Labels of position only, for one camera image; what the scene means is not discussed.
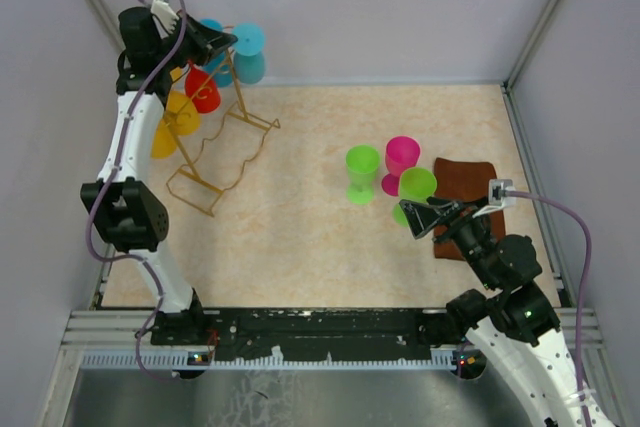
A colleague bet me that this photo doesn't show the orange wine glass front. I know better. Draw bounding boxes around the orange wine glass front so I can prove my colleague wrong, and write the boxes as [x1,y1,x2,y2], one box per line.
[151,121,177,159]

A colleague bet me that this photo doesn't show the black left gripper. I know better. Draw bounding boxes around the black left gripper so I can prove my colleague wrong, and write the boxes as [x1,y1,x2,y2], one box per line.
[156,9,239,70]

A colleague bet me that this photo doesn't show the teal wine glass rear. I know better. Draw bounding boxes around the teal wine glass rear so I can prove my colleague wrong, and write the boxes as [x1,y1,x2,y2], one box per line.
[200,18,233,88]

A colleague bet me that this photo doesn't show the green wine glass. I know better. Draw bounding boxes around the green wine glass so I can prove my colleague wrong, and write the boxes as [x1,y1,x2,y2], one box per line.
[392,166,438,227]
[345,144,380,205]

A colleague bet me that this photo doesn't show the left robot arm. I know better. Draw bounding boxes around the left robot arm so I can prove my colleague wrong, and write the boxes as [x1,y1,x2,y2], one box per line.
[80,7,237,344]

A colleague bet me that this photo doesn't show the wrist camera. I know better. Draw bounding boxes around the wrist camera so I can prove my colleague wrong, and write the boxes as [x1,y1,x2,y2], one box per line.
[150,0,180,33]
[473,179,516,218]

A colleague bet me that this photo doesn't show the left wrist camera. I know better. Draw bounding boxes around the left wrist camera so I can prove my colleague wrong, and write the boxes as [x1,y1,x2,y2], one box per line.
[150,0,180,33]

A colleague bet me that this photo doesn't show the teal wine glass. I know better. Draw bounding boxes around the teal wine glass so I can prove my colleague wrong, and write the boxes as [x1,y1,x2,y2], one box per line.
[200,18,233,88]
[232,23,266,85]

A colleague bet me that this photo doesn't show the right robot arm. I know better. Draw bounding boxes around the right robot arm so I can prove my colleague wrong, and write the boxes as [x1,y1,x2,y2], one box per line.
[399,190,612,426]

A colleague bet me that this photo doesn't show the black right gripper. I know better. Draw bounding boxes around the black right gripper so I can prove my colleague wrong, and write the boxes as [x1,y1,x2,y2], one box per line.
[399,194,499,289]

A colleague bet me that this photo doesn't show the orange wine glass rear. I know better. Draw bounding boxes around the orange wine glass rear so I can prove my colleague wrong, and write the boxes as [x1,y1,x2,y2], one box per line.
[166,91,201,136]

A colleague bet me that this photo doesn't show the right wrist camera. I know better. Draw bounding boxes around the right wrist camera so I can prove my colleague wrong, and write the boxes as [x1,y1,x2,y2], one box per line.
[473,179,516,218]

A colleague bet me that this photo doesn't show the red wine glass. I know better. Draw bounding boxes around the red wine glass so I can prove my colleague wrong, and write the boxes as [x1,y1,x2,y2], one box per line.
[184,65,221,114]

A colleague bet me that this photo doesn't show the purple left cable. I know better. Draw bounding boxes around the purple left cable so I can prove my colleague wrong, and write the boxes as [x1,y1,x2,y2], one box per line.
[85,0,189,383]

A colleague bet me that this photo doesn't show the teal wine glass front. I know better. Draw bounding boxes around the teal wine glass front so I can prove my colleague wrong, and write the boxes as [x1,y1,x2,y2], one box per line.
[232,23,266,85]

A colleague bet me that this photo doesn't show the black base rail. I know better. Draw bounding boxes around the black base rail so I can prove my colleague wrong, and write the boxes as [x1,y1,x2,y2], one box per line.
[151,308,464,362]

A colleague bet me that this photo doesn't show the gold wire glass rack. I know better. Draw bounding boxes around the gold wire glass rack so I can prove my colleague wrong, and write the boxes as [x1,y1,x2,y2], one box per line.
[165,45,281,217]

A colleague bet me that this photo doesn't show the brown cloth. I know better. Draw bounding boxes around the brown cloth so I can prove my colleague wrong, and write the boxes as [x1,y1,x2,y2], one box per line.
[432,157,507,263]

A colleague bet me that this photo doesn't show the green wine glass front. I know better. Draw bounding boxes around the green wine glass front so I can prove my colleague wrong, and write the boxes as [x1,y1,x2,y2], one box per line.
[345,144,380,205]

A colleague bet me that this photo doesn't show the pink wine glass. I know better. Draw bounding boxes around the pink wine glass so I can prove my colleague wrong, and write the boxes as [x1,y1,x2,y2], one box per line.
[381,136,421,197]

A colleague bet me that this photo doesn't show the orange wine glass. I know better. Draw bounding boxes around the orange wine glass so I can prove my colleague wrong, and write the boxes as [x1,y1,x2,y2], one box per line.
[151,121,177,159]
[166,91,201,136]

